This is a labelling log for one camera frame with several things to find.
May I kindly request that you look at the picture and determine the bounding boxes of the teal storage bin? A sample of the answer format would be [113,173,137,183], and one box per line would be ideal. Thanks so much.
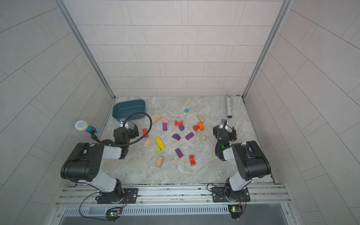
[112,99,146,122]

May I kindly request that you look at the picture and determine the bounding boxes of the purple slanted brick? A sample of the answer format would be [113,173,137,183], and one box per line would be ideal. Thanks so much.
[185,132,194,140]

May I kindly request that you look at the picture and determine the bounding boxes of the purple wedge brick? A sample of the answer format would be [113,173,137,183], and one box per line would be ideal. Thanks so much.
[172,134,181,141]

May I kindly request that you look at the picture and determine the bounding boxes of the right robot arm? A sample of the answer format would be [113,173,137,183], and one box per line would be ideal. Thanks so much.
[212,119,271,203]

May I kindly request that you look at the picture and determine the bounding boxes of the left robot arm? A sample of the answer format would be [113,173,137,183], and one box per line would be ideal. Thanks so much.
[60,121,139,204]

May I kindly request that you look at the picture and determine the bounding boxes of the red rectangular brick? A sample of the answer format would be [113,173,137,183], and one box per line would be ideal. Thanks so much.
[142,128,149,138]

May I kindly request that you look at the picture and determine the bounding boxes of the natural wood brick left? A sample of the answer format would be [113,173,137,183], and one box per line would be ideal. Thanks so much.
[143,138,151,148]

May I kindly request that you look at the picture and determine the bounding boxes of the orange brick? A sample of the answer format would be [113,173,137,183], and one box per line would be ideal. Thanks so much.
[197,122,204,131]

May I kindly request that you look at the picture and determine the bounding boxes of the natural wood brick right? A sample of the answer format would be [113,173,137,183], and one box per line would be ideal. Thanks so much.
[197,114,205,123]

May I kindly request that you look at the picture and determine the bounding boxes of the long natural wood brick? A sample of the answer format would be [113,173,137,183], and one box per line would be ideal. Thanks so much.
[152,114,162,123]

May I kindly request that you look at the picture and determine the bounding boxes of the yellow long brick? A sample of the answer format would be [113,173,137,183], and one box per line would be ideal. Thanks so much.
[155,137,165,150]

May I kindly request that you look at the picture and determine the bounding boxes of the glittery silver cylinder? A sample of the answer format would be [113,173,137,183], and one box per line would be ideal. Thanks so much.
[226,95,233,119]

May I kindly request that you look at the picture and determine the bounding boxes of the pink brick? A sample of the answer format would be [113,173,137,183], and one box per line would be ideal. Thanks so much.
[162,117,169,123]

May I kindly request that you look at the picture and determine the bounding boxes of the natural wood brick front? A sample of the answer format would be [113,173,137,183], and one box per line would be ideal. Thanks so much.
[156,156,164,168]

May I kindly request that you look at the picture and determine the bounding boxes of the red notched brick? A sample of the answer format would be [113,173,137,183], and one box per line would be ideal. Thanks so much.
[189,155,196,167]

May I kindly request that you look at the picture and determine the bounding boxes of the red arch brick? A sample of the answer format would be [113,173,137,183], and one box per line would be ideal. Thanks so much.
[174,121,183,126]

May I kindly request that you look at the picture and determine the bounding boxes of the purple flat brick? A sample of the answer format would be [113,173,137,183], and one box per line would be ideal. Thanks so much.
[175,148,183,158]

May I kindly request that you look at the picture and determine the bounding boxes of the microphone on black stand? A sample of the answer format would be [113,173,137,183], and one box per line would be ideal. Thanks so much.
[75,121,114,145]

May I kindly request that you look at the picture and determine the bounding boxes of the right circuit board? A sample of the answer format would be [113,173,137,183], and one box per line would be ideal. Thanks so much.
[228,204,244,219]

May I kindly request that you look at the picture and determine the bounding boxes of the circuit board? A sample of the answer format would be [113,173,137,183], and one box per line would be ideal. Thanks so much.
[228,204,244,219]
[105,207,122,223]

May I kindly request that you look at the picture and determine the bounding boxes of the left circuit board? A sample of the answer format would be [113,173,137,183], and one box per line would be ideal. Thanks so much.
[105,207,122,223]

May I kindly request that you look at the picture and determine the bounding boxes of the left black cable loop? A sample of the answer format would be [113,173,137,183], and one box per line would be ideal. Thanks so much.
[114,112,153,147]

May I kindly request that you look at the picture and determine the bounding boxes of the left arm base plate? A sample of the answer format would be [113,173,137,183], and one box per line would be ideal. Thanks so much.
[95,188,138,204]

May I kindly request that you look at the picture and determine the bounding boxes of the aluminium mounting rail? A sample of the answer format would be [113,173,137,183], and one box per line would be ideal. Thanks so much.
[55,183,291,207]

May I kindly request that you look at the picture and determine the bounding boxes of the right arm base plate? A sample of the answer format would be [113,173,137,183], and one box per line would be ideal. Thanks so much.
[211,186,251,203]

